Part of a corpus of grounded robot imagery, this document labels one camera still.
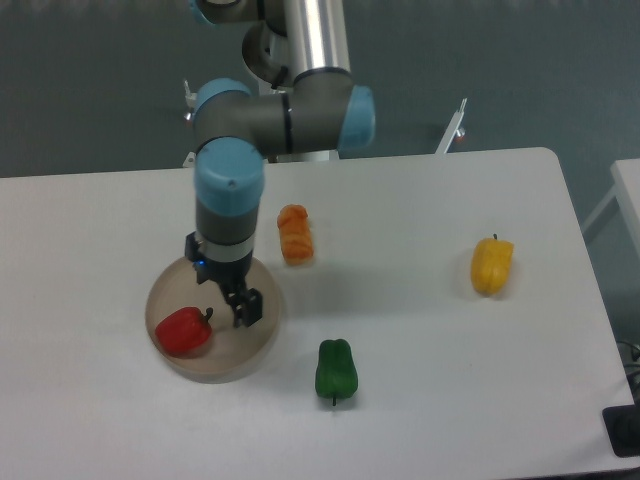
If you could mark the yellow bell pepper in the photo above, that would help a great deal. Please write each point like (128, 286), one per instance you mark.
(490, 265)

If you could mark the orange bread loaf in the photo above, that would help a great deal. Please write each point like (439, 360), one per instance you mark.
(295, 236)

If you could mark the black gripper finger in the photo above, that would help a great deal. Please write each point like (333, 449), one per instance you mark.
(247, 307)

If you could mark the white side table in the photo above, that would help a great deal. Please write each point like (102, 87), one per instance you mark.
(622, 197)

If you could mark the black box at edge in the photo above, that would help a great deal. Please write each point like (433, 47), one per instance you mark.
(622, 426)

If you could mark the green bell pepper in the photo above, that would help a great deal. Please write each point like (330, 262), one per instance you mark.
(336, 376)

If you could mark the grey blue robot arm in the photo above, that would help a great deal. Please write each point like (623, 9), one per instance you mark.
(314, 106)

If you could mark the beige round plate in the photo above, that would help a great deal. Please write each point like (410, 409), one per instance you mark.
(230, 352)

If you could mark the red bell pepper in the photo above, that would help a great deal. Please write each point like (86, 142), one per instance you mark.
(184, 330)

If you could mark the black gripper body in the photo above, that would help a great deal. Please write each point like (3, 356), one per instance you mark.
(226, 265)

